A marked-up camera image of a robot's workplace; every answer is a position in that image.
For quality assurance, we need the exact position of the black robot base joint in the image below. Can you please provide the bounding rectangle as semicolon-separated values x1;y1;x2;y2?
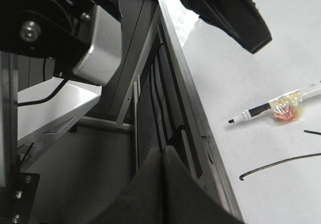
1;0;122;86

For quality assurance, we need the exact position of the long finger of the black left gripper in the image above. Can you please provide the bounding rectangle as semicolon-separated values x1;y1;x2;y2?
180;0;272;54

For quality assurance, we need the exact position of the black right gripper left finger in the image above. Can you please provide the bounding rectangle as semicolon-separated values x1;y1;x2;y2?
91;147;162;223

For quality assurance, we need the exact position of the silver aluminium stand frame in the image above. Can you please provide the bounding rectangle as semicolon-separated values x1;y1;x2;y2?
0;50;161;189

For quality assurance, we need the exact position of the black and white whiteboard marker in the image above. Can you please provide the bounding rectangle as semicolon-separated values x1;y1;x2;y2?
228;81;320;124

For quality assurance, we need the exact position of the white whiteboard with metal frame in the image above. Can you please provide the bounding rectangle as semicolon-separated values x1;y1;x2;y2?
154;0;321;224

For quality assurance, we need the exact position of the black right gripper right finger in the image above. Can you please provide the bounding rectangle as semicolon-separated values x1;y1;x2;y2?
162;146;241;223

